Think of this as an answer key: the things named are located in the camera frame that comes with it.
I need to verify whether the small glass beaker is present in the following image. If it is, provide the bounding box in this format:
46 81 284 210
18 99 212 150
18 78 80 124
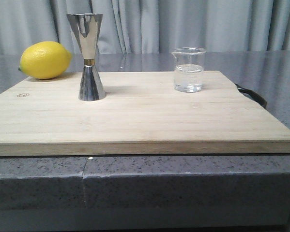
172 47 206 93

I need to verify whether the steel double jigger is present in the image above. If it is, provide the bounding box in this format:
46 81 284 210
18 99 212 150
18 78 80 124
67 14 106 101

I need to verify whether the wooden cutting board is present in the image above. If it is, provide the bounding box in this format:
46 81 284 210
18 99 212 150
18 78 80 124
0 71 290 156

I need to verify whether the grey curtain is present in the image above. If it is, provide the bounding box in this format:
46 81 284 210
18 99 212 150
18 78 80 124
0 0 290 55

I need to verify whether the yellow lemon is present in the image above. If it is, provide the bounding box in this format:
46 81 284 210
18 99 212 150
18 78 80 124
18 41 72 80

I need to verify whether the black board handle strap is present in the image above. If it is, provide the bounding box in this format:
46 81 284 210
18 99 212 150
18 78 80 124
234 83 268 109

